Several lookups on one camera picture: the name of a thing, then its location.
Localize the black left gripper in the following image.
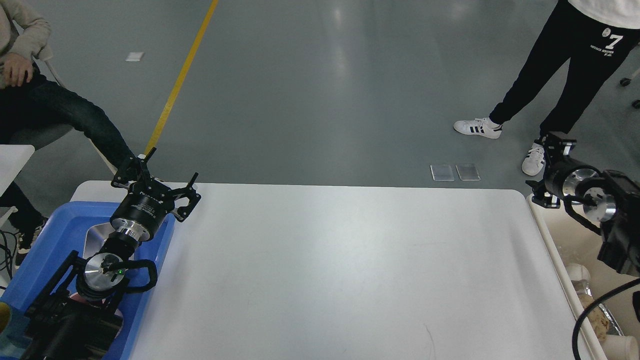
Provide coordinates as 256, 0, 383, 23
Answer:
109, 146, 202, 242

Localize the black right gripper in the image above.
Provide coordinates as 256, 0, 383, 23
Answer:
526, 132, 601, 209

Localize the stainless steel rectangular container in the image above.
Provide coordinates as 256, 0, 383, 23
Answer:
82, 223, 115, 260

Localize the pink mug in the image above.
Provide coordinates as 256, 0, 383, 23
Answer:
70, 292, 124, 321

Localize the brown paper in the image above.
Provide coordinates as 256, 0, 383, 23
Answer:
578, 293, 611, 344

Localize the aluminium foil tray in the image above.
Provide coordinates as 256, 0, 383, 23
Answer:
571, 279, 624, 344

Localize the white paper cup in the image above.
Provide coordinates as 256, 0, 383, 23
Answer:
601, 334, 640, 360

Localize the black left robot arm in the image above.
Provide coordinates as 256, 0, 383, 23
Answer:
20, 148, 201, 360

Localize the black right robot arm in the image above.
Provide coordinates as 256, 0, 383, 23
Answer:
526, 132, 639, 360

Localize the beige plastic bin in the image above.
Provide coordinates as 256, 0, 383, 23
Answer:
526, 196, 639, 360

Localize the clear floor plate right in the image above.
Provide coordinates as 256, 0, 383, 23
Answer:
455, 163, 482, 182

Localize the clear floor plate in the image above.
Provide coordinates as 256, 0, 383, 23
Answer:
430, 164, 455, 182
455, 163, 482, 182

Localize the clear floor plate left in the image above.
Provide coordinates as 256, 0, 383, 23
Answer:
430, 164, 455, 182

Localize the blue plastic tray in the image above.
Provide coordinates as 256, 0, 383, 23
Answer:
1, 202, 176, 360

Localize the white cup in bin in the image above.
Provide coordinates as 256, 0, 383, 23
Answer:
565, 263, 591, 284

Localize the white wheeled rack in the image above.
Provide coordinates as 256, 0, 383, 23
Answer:
618, 68, 640, 110

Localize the white rolling chair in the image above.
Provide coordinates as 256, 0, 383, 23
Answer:
10, 45, 118, 176

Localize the person with white sneakers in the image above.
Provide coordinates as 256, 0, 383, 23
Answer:
453, 0, 640, 177

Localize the white side table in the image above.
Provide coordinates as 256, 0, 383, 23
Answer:
0, 145, 35, 195

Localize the person in beige sweater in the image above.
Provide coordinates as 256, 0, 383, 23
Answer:
0, 0, 146, 268

